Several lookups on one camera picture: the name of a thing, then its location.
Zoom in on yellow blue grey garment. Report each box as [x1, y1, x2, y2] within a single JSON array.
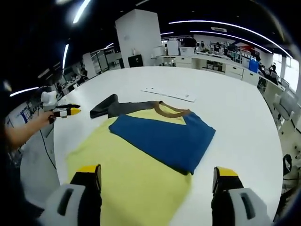
[[66, 93, 216, 226]]

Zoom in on white counter with drawers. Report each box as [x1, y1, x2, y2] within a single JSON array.
[[150, 50, 261, 82]]

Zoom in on white office chair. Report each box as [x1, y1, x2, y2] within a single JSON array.
[[272, 90, 297, 129]]

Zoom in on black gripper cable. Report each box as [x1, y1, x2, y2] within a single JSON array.
[[38, 128, 59, 172]]

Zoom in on white flat table panel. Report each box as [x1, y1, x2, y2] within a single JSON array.
[[140, 86, 197, 103]]

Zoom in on person's left hand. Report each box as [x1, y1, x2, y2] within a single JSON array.
[[46, 111, 59, 125]]

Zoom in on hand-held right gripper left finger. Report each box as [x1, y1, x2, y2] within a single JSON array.
[[38, 164, 103, 226]]

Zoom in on white standing board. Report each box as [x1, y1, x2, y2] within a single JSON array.
[[166, 41, 179, 57]]

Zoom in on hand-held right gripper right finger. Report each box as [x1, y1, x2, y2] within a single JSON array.
[[211, 166, 269, 226]]

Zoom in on person's dark top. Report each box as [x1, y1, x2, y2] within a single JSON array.
[[0, 127, 25, 212]]

